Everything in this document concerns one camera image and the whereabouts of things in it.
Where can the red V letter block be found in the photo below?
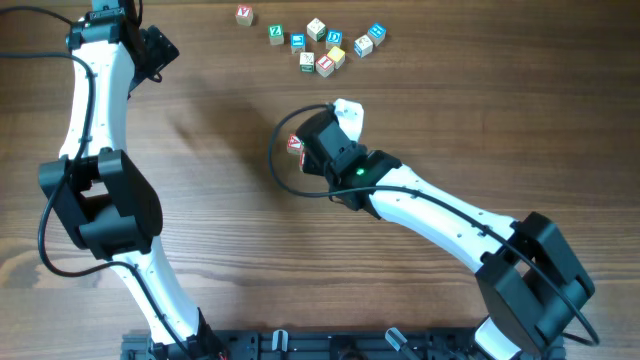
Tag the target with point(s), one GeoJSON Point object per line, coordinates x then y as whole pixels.
{"type": "Point", "coordinates": [244, 15]}

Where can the blue D letter block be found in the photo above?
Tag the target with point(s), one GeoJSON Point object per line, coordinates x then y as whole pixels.
{"type": "Point", "coordinates": [333, 39]}

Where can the white blue side block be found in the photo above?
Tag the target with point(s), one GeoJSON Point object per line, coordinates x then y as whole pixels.
{"type": "Point", "coordinates": [363, 46]}

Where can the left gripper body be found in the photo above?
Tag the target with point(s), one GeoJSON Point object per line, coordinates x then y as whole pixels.
{"type": "Point", "coordinates": [160, 52]}

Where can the red i block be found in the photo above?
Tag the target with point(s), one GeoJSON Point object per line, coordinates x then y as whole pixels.
{"type": "Point", "coordinates": [302, 159]}
{"type": "Point", "coordinates": [324, 66]}

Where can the yellow top block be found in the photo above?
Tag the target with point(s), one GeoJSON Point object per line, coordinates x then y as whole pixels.
{"type": "Point", "coordinates": [337, 55]}

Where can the blue picture block right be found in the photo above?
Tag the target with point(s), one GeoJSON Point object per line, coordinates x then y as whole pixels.
{"type": "Point", "coordinates": [377, 33]}

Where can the red A letter block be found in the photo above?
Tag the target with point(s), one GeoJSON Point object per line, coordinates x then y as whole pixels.
{"type": "Point", "coordinates": [294, 145]}

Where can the white green picture block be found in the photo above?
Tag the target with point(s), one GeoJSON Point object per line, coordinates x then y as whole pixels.
{"type": "Point", "coordinates": [307, 62]}

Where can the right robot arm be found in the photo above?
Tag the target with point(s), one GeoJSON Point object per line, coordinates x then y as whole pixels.
{"type": "Point", "coordinates": [531, 281]}

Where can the green Z letter block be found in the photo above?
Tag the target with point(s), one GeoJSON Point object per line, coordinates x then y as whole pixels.
{"type": "Point", "coordinates": [276, 34]}

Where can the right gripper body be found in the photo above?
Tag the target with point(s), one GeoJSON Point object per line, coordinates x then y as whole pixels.
{"type": "Point", "coordinates": [311, 167]}

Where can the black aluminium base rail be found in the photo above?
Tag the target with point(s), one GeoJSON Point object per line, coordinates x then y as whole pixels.
{"type": "Point", "coordinates": [438, 343]}

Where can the blue picture block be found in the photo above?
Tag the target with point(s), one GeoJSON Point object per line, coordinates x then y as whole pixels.
{"type": "Point", "coordinates": [377, 33]}
{"type": "Point", "coordinates": [297, 43]}

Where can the white green top block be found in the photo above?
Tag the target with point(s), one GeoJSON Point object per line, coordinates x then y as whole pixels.
{"type": "Point", "coordinates": [316, 29]}

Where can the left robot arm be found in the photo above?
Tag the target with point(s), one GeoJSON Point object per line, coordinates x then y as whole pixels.
{"type": "Point", "coordinates": [101, 198]}

